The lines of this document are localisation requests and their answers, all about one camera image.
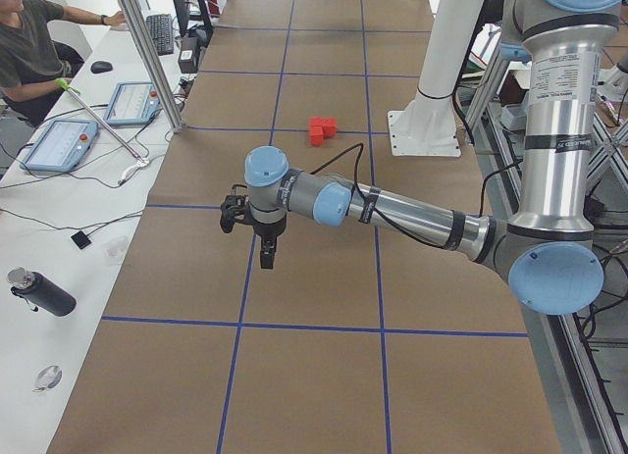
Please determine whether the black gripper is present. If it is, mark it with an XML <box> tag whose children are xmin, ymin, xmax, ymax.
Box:
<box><xmin>250</xmin><ymin>206</ymin><xmax>287</xmax><ymax>270</ymax></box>

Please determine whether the red block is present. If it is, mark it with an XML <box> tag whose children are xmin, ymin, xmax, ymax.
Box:
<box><xmin>309</xmin><ymin>117</ymin><xmax>325</xmax><ymax>129</ymax></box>
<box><xmin>309</xmin><ymin>126</ymin><xmax>328</xmax><ymax>147</ymax></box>
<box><xmin>322</xmin><ymin>118</ymin><xmax>337</xmax><ymax>138</ymax></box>

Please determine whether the green tipped reach stick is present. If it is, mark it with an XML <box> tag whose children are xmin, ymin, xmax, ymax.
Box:
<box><xmin>55</xmin><ymin>77</ymin><xmax>150</xmax><ymax>168</ymax></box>

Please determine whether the small black square pad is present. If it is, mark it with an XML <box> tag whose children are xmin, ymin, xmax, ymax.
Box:
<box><xmin>71</xmin><ymin>230</ymin><xmax>92</xmax><ymax>250</ymax></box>

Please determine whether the far teach pendant tablet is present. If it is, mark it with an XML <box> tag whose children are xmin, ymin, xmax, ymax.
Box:
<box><xmin>104</xmin><ymin>81</ymin><xmax>160</xmax><ymax>127</ymax></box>

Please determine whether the teach pendant tablet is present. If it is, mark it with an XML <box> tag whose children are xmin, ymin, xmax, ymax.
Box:
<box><xmin>104</xmin><ymin>81</ymin><xmax>160</xmax><ymax>127</ymax></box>
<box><xmin>20</xmin><ymin>120</ymin><xmax>99</xmax><ymax>173</ymax></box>

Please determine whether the black power box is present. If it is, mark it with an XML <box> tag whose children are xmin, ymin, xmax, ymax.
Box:
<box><xmin>178</xmin><ymin>36</ymin><xmax>200</xmax><ymax>74</ymax></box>

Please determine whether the near teach pendant tablet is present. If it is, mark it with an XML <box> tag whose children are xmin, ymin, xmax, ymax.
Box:
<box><xmin>20</xmin><ymin>120</ymin><xmax>99</xmax><ymax>173</ymax></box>

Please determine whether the black water bottle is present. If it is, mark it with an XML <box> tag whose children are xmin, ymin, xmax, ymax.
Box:
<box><xmin>7</xmin><ymin>267</ymin><xmax>77</xmax><ymax>317</ymax></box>

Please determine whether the black keyboard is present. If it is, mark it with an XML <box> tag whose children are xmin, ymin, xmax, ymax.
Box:
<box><xmin>145</xmin><ymin>14</ymin><xmax>175</xmax><ymax>56</ymax></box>

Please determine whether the black computer mouse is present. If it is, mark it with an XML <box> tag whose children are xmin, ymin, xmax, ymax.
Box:
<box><xmin>90</xmin><ymin>61</ymin><xmax>113</xmax><ymax>75</ymax></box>

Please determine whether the black monitor stand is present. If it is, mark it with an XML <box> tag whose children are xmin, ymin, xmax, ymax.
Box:
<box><xmin>173</xmin><ymin>0</ymin><xmax>214</xmax><ymax>37</ymax></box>

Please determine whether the seated person dark shirt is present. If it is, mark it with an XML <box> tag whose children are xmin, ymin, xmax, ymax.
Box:
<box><xmin>1</xmin><ymin>0</ymin><xmax>126</xmax><ymax>126</ymax></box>

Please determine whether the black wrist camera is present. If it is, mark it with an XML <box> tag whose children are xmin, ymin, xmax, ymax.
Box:
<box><xmin>220</xmin><ymin>183</ymin><xmax>252</xmax><ymax>233</ymax></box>

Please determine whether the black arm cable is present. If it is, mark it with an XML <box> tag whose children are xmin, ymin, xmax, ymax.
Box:
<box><xmin>311</xmin><ymin>141</ymin><xmax>452</xmax><ymax>249</ymax></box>

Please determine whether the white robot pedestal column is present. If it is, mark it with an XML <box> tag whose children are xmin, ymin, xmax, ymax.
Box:
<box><xmin>388</xmin><ymin>0</ymin><xmax>485</xmax><ymax>158</ymax></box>

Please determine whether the aluminium frame post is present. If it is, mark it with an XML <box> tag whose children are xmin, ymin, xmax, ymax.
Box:
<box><xmin>118</xmin><ymin>0</ymin><xmax>183</xmax><ymax>133</ymax></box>

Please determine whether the black floor cable bundle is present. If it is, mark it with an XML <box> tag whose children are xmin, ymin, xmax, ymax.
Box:
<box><xmin>568</xmin><ymin>193</ymin><xmax>628</xmax><ymax>367</ymax></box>

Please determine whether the aluminium side frame rail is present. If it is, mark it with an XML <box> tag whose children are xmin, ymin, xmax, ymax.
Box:
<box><xmin>459</xmin><ymin>52</ymin><xmax>627</xmax><ymax>453</ymax></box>

